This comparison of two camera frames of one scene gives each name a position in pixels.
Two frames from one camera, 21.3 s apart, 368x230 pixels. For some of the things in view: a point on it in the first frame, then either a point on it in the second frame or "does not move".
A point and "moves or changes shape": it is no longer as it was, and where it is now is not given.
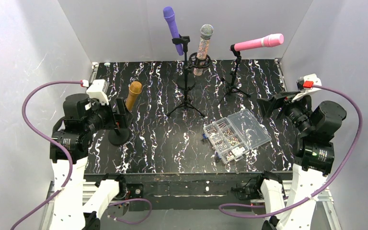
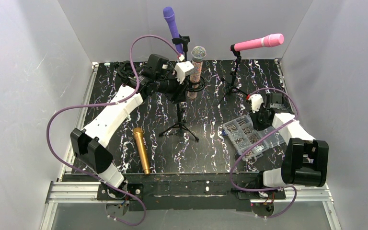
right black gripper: (273, 104) -> (261, 117)
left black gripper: (120, 111) -> (181, 89)
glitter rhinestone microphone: (206, 31) -> (198, 53)
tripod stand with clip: (231, 87) does not move
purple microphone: (168, 13) does not move
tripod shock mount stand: (195, 62) -> (195, 84)
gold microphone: (134, 88) moves or changes shape
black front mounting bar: (188, 191) does not move
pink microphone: (270, 40) does not move
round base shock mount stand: (119, 137) -> (125, 72)
